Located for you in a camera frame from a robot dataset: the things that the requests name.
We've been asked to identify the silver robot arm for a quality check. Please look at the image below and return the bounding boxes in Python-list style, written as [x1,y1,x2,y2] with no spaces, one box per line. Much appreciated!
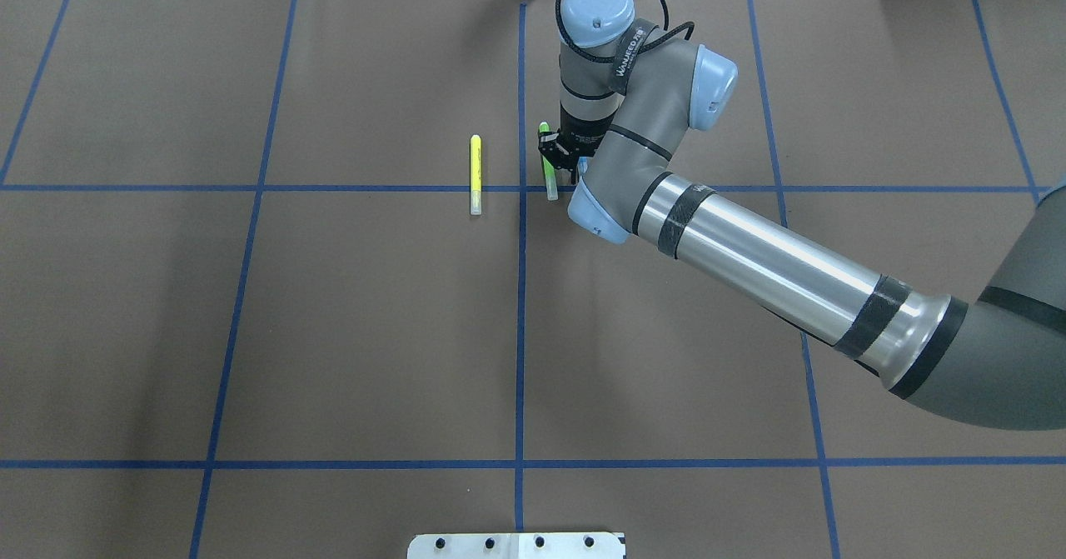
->
[538,0,1065,431]

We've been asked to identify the green highlighter pen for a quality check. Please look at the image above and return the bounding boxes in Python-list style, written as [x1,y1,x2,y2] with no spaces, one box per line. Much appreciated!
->
[537,122,560,202]

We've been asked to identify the yellow highlighter pen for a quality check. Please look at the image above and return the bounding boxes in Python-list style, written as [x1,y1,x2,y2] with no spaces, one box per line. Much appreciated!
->
[469,134,483,217]

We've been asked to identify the brown paper table mat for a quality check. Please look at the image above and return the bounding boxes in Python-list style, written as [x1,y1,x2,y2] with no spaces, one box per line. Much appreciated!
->
[2,0,1064,558]

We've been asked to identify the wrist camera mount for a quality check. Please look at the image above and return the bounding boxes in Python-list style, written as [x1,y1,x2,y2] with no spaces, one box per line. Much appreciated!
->
[537,130,583,186]

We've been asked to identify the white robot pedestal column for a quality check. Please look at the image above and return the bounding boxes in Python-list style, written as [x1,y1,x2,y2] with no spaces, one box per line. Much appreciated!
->
[406,532,627,558]

